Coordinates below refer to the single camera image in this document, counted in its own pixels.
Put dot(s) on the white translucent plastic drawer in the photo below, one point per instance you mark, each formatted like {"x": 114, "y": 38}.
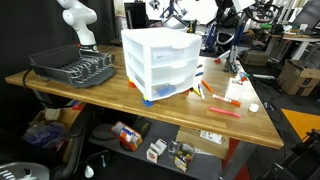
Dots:
{"x": 166, "y": 55}
{"x": 180, "y": 83}
{"x": 170, "y": 71}

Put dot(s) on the white stationary robot arm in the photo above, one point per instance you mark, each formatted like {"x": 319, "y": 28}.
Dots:
{"x": 81, "y": 20}

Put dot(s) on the large open cardboard box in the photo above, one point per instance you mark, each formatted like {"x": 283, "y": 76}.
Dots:
{"x": 296, "y": 78}

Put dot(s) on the blue plastic pieces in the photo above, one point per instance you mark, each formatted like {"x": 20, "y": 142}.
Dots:
{"x": 165, "y": 90}

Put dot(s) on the blue toy block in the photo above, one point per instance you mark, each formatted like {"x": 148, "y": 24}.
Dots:
{"x": 148, "y": 103}

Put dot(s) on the red toy block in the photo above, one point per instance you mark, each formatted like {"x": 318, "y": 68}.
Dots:
{"x": 186, "y": 92}

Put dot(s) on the orange toy block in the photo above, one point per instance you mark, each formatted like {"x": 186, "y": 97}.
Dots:
{"x": 132, "y": 84}

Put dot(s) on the yellow marker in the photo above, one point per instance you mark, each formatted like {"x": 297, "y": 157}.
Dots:
{"x": 196, "y": 92}

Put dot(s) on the white and blue marker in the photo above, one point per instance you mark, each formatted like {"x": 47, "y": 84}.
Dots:
{"x": 201, "y": 91}

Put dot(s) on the green and white marker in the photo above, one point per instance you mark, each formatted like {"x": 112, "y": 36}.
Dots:
{"x": 199, "y": 66}

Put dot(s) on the colourful cardboard box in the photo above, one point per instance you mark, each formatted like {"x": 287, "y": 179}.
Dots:
{"x": 128, "y": 136}

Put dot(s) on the small white box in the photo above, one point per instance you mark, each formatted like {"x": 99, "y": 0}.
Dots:
{"x": 155, "y": 151}

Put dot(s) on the orange and white marker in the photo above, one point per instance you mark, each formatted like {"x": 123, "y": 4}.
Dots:
{"x": 226, "y": 99}

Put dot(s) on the pink marker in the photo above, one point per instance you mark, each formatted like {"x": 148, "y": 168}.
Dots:
{"x": 225, "y": 112}

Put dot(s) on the flat cardboard box white label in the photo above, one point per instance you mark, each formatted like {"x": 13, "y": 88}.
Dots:
{"x": 200, "y": 146}

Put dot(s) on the clear plastic container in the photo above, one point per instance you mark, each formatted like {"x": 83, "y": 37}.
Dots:
{"x": 183, "y": 160}

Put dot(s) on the white pen holder box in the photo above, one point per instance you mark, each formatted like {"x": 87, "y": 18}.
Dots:
{"x": 234, "y": 90}

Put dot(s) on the black computer monitor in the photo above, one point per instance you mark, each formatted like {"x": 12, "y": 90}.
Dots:
{"x": 135, "y": 15}

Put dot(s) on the red capped marker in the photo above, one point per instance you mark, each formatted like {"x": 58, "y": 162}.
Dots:
{"x": 244, "y": 79}

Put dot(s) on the white round cap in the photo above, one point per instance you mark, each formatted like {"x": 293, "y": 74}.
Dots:
{"x": 254, "y": 107}

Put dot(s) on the cardboard box with clutter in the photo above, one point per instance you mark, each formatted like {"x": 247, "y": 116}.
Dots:
{"x": 66, "y": 115}

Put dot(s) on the brown cardboard box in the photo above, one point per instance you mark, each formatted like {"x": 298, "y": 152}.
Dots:
{"x": 255, "y": 57}

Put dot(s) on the grey dish rack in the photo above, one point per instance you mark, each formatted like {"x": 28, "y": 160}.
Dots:
{"x": 53, "y": 58}

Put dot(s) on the clear plastic bag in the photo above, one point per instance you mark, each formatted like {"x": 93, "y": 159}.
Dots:
{"x": 43, "y": 135}

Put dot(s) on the orange floor mat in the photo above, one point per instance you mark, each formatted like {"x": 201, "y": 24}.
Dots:
{"x": 300, "y": 123}

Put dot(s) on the white desk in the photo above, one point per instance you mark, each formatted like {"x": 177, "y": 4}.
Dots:
{"x": 300, "y": 38}

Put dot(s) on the black backdrop curtain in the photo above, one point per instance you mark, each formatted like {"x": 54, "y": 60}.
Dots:
{"x": 26, "y": 23}

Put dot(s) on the black metal stand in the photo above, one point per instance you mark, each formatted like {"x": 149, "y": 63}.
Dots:
{"x": 300, "y": 160}

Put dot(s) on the white ribbed plastic object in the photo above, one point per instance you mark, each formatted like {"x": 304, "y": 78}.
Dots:
{"x": 23, "y": 171}

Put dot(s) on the white plastic cabinet frame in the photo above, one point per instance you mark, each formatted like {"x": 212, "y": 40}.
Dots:
{"x": 156, "y": 35}

